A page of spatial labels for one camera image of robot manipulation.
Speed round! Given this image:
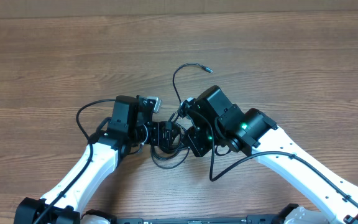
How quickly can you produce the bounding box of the black long usb cable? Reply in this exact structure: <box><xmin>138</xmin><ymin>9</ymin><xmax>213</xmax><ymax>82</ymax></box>
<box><xmin>150</xmin><ymin>62</ymin><xmax>214</xmax><ymax>170</ymax></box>

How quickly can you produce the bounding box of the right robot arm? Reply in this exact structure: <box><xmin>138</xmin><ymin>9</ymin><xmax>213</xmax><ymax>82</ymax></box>
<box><xmin>178</xmin><ymin>86</ymin><xmax>358</xmax><ymax>223</ymax></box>

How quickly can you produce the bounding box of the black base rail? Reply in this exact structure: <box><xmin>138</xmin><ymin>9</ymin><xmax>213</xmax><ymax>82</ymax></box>
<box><xmin>116</xmin><ymin>214</ymin><xmax>276</xmax><ymax>224</ymax></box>

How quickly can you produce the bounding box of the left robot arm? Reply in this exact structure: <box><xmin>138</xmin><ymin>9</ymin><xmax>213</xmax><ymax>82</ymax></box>
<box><xmin>14</xmin><ymin>95</ymin><xmax>162</xmax><ymax>223</ymax></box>

